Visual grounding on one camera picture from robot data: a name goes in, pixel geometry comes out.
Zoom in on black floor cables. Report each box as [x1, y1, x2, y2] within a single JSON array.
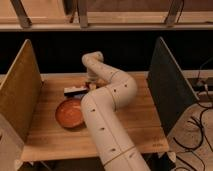
[[170, 56, 213, 171]]

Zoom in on right dark side panel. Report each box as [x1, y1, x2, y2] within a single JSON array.
[[147, 37, 199, 135]]

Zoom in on wooden rail frame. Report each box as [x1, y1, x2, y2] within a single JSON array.
[[0, 0, 213, 32]]

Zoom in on black white sponge block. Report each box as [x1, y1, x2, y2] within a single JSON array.
[[64, 86, 88, 97]]

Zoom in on left wooden side panel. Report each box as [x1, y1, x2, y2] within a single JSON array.
[[0, 39, 42, 141]]

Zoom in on orange round bowl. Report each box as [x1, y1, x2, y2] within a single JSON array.
[[55, 98, 84, 128]]

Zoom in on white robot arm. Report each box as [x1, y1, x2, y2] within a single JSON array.
[[81, 52, 151, 171]]

